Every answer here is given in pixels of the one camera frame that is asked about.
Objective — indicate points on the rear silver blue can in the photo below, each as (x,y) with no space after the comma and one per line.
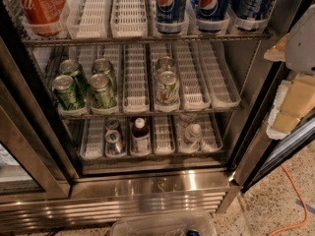
(112,124)

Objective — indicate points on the front red coca-cola can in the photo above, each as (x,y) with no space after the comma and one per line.
(42,15)

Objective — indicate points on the front clear water bottle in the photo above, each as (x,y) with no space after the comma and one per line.
(192,137)

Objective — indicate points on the wire shelf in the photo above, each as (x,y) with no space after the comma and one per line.
(49,42)
(151,113)

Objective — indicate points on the blue pepsi can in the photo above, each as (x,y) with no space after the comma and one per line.
(251,13)
(170,15)
(210,11)

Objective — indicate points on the front silver blue can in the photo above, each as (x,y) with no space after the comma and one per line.
(114,144)

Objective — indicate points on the silver blue can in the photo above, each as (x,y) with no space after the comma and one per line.
(112,124)
(114,144)

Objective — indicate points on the middle wire shelf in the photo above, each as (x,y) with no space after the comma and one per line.
(151,113)

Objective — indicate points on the brown bottle white cap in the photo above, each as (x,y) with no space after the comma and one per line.
(141,137)

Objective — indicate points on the rear left green can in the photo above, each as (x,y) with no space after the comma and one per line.
(75,70)

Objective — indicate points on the clear plastic bin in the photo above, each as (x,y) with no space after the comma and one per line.
(186,223)

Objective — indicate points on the rear clear water bottle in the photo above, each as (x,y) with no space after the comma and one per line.
(186,119)

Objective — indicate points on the front white green can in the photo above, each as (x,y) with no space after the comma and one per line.
(167,88)

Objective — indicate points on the white green can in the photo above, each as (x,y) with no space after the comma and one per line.
(165,63)
(167,88)

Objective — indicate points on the top wire shelf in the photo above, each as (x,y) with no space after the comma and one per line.
(49,42)

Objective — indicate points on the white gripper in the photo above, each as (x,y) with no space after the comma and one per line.
(302,46)

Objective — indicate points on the front left green can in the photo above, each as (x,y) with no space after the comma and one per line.
(67,93)

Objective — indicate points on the rear white green can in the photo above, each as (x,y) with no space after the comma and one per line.
(165,63)

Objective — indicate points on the open fridge door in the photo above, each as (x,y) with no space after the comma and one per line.
(261,154)

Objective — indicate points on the clear water bottle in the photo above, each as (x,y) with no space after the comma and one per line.
(186,119)
(192,137)

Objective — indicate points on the stainless steel fridge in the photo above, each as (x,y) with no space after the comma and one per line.
(61,174)

